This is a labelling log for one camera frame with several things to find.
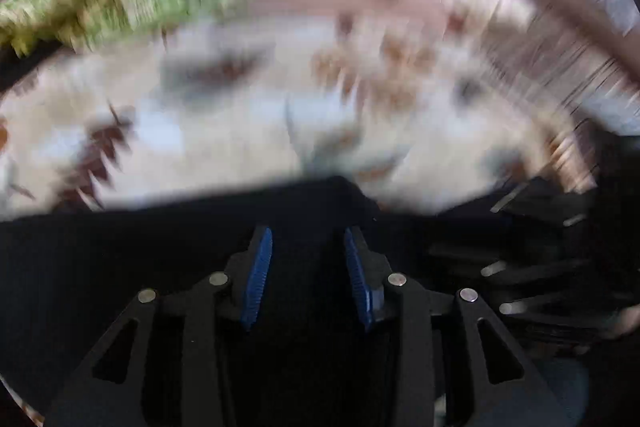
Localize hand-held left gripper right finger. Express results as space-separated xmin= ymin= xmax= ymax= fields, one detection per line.
xmin=343 ymin=226 xmax=573 ymax=427

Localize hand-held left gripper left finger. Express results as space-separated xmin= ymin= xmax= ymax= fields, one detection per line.
xmin=45 ymin=226 xmax=274 ymax=427

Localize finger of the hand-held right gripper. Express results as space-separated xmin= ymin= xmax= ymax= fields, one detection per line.
xmin=429 ymin=246 xmax=617 ymax=344
xmin=490 ymin=179 xmax=601 ymax=229

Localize black pants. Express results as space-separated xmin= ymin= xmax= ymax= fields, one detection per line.
xmin=0 ymin=176 xmax=501 ymax=427

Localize floral fleece blanket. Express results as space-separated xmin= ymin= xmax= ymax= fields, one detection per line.
xmin=0 ymin=14 xmax=601 ymax=223

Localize brown striped bedsheet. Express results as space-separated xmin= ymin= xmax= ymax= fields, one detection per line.
xmin=480 ymin=7 xmax=640 ymax=138

